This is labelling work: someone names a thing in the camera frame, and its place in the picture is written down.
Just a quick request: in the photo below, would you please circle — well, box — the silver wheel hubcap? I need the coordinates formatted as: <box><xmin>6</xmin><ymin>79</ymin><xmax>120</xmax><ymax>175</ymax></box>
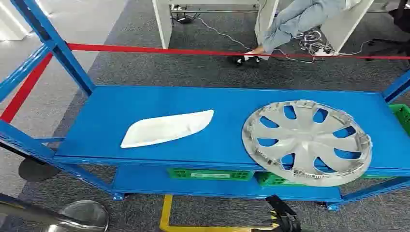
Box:
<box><xmin>241</xmin><ymin>100</ymin><xmax>373</xmax><ymax>188</ymax></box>

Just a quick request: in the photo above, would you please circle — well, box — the blue metal shelf rack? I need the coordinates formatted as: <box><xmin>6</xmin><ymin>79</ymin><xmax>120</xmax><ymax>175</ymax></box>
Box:
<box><xmin>0</xmin><ymin>0</ymin><xmax>410</xmax><ymax>212</ymax></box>

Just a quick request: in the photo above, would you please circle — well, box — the white plastic car part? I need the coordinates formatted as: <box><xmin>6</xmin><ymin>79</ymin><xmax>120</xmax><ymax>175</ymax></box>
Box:
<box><xmin>120</xmin><ymin>109</ymin><xmax>215</xmax><ymax>149</ymax></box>

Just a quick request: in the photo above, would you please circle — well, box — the green plastic crate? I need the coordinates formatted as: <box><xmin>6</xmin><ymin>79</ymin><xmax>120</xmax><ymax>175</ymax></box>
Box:
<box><xmin>388</xmin><ymin>104</ymin><xmax>410</xmax><ymax>137</ymax></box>
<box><xmin>254</xmin><ymin>172</ymin><xmax>308</xmax><ymax>188</ymax></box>
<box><xmin>167</xmin><ymin>168</ymin><xmax>254</xmax><ymax>182</ymax></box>

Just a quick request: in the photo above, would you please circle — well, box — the red barrier tape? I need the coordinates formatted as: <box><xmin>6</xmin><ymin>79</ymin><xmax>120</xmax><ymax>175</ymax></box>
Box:
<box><xmin>0</xmin><ymin>53</ymin><xmax>54</xmax><ymax>124</ymax></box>
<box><xmin>65</xmin><ymin>42</ymin><xmax>410</xmax><ymax>61</ymax></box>

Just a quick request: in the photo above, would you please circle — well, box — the black small device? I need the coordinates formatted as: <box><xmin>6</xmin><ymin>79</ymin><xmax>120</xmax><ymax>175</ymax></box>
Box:
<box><xmin>173</xmin><ymin>13</ymin><xmax>200</xmax><ymax>25</ymax></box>

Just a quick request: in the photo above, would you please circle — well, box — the white desk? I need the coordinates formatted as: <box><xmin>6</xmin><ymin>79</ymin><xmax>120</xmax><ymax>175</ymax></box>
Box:
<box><xmin>152</xmin><ymin>0</ymin><xmax>375</xmax><ymax>60</ymax></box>

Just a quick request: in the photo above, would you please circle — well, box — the yellow floor tape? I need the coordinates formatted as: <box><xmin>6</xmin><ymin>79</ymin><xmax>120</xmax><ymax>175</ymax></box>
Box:
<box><xmin>159</xmin><ymin>194</ymin><xmax>279</xmax><ymax>232</ymax></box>

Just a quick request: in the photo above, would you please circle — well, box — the black robot leg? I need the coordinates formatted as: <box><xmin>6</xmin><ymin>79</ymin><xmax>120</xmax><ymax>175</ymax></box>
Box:
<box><xmin>251</xmin><ymin>194</ymin><xmax>302</xmax><ymax>232</ymax></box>

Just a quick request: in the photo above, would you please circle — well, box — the white power strip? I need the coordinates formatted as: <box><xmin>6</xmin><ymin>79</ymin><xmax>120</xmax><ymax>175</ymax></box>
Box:
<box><xmin>315</xmin><ymin>48</ymin><xmax>341</xmax><ymax>58</ymax></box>

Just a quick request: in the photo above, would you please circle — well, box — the person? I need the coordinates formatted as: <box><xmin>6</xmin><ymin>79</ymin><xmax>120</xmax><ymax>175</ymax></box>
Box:
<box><xmin>231</xmin><ymin>0</ymin><xmax>363</xmax><ymax>66</ymax></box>

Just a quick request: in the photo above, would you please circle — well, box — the black round stand base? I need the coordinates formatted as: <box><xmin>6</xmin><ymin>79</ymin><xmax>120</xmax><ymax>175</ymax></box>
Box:
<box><xmin>18</xmin><ymin>157</ymin><xmax>61</xmax><ymax>183</ymax></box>

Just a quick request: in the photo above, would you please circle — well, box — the black chair base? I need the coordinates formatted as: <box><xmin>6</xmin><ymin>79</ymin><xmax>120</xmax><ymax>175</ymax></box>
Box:
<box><xmin>365</xmin><ymin>0</ymin><xmax>410</xmax><ymax>62</ymax></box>

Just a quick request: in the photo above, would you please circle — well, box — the white floor cable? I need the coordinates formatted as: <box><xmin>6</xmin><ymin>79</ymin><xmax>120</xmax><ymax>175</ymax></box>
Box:
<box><xmin>194</xmin><ymin>16</ymin><xmax>318</xmax><ymax>64</ymax></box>

